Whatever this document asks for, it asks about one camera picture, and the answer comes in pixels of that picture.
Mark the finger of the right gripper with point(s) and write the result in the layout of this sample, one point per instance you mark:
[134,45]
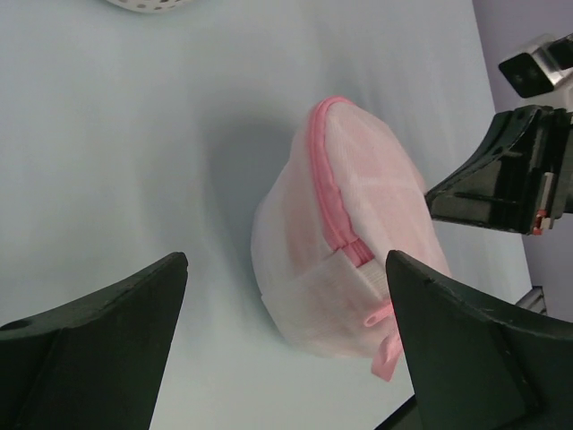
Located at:
[488,190]

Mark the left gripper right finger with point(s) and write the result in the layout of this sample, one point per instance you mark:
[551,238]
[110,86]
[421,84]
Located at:
[476,362]

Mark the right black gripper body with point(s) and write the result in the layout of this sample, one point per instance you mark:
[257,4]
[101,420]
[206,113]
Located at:
[554,197]

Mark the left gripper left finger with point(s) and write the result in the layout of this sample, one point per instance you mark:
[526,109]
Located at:
[96,362]

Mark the pink mesh laundry bag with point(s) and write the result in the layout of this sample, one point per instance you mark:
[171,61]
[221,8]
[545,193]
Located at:
[347,196]

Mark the white plastic perforated basket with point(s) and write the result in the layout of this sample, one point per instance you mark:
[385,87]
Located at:
[148,6]

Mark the aluminium frame rail front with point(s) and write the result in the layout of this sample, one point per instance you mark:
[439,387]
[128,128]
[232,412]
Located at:
[533,301]

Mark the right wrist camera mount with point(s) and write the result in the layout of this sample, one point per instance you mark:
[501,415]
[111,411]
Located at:
[542,66]

